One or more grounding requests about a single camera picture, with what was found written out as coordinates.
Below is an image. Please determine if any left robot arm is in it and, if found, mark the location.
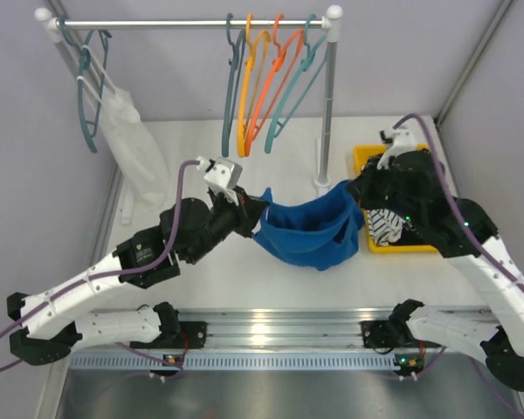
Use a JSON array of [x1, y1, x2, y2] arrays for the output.
[[7, 187, 268, 366]]

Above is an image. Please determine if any orange hanger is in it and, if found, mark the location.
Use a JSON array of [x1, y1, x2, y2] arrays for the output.
[[243, 12, 306, 153]]

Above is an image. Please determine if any silver clothes rack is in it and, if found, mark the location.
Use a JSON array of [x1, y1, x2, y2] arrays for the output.
[[33, 4, 344, 226]]

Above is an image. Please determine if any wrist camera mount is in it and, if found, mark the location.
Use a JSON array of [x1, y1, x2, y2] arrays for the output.
[[377, 127, 417, 169], [197, 156, 243, 206]]

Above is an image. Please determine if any blue tank top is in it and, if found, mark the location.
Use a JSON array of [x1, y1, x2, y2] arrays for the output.
[[254, 180, 364, 271]]

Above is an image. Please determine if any dark blue-grey hanger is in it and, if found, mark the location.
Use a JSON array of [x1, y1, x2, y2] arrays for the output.
[[221, 13, 245, 157]]

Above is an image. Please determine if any white black striped shirt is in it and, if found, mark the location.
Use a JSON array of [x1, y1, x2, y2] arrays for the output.
[[367, 209, 403, 247]]

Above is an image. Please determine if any purple cable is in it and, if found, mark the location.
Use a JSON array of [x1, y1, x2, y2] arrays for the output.
[[392, 113, 524, 419], [0, 159, 202, 377]]

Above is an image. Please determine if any white garment on hanger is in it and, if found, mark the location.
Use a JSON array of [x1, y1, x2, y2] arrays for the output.
[[82, 45, 169, 208]]

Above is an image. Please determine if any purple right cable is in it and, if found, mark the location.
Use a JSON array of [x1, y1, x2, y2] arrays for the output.
[[392, 113, 524, 419]]

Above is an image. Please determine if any yellow hanger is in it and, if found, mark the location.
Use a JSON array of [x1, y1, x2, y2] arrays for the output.
[[237, 13, 271, 157]]

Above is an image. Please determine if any yellow plastic bin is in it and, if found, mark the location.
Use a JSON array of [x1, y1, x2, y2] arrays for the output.
[[353, 145, 437, 254]]

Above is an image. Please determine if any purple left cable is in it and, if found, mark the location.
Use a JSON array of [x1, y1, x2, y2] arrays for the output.
[[0, 159, 202, 377]]

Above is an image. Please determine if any teal hanger right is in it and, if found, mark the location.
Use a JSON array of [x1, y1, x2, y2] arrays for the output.
[[264, 13, 328, 154]]

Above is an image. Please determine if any corner metal profile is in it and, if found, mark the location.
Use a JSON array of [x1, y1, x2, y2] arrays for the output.
[[433, 0, 516, 128], [34, 0, 132, 419]]

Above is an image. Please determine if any corner metal profile right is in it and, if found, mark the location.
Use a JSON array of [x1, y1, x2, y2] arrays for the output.
[[433, 0, 516, 128]]

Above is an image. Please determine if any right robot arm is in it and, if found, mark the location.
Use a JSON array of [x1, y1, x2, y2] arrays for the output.
[[347, 148, 524, 392]]

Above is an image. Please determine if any teal hanger with garment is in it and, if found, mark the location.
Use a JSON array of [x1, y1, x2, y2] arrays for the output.
[[58, 15, 112, 154]]

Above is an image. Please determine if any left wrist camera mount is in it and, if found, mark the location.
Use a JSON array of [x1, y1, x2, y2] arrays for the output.
[[197, 156, 243, 206]]

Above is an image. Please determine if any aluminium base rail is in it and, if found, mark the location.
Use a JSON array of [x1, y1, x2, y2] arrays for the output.
[[65, 306, 524, 372]]

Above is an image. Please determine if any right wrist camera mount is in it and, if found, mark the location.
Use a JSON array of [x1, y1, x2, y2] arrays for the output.
[[377, 127, 417, 169]]

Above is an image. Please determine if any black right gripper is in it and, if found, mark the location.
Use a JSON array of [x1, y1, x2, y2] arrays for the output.
[[345, 156, 422, 228]]

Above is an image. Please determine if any corner metal profile left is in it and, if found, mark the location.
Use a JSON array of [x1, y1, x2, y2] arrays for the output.
[[34, 0, 132, 419]]

